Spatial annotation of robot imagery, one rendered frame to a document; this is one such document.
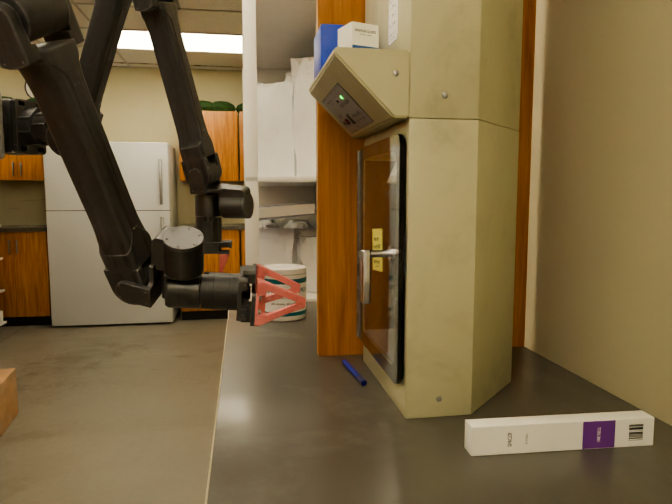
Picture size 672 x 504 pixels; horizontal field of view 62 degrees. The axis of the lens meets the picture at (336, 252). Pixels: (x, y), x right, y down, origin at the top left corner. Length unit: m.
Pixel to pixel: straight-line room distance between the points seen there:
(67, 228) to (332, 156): 4.89
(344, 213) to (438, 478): 0.64
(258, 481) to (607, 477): 0.44
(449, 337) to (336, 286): 0.39
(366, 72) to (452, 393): 0.52
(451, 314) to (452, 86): 0.35
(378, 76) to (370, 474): 0.56
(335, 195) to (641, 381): 0.68
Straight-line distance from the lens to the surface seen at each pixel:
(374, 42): 0.97
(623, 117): 1.16
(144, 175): 5.79
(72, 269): 5.98
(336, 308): 1.24
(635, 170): 1.12
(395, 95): 0.87
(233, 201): 1.23
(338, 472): 0.77
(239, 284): 0.82
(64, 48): 0.78
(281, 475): 0.77
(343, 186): 1.22
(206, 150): 1.24
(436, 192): 0.88
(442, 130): 0.89
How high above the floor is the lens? 1.30
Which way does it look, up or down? 6 degrees down
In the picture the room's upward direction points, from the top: straight up
